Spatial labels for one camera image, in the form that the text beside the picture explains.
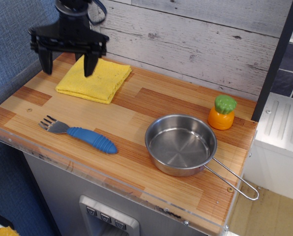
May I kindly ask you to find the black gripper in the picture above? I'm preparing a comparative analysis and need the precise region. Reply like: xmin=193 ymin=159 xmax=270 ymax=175
xmin=29 ymin=0 xmax=109 ymax=77

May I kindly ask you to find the blue handled metal fork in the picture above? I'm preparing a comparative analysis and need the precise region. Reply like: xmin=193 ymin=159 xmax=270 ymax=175
xmin=39 ymin=116 xmax=118 ymax=154

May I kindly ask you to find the yellow folded cloth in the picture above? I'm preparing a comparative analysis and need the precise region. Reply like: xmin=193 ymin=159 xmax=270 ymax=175
xmin=55 ymin=56 xmax=132 ymax=104

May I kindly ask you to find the orange toy carrot green top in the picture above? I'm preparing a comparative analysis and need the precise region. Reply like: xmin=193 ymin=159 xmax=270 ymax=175
xmin=208 ymin=95 xmax=237 ymax=130

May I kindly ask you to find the silver dispenser panel with buttons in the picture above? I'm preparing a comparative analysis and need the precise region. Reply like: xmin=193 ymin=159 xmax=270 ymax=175
xmin=79 ymin=195 xmax=140 ymax=236

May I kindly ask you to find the yellow object bottom left corner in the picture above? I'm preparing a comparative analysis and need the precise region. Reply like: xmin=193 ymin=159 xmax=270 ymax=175
xmin=0 ymin=227 xmax=19 ymax=236

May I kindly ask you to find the white ribbed cabinet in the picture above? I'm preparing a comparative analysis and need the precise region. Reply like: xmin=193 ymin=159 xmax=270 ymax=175
xmin=244 ymin=93 xmax=293 ymax=199

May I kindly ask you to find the dark left shelf post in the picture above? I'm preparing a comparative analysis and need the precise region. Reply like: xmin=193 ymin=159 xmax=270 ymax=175
xmin=75 ymin=53 xmax=84 ymax=61

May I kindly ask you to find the dark shelf post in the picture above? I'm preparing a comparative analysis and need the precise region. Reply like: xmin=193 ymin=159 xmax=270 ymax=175
xmin=75 ymin=53 xmax=84 ymax=61
xmin=251 ymin=1 xmax=293 ymax=122

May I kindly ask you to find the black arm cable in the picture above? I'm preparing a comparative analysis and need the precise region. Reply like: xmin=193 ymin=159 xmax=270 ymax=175
xmin=87 ymin=0 xmax=108 ymax=25

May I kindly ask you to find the small steel pan wire handle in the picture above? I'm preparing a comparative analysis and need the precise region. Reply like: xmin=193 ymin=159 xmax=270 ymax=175
xmin=145 ymin=114 xmax=259 ymax=201

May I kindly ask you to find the dark right shelf post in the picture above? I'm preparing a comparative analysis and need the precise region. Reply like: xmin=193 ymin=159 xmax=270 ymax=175
xmin=251 ymin=1 xmax=293 ymax=122

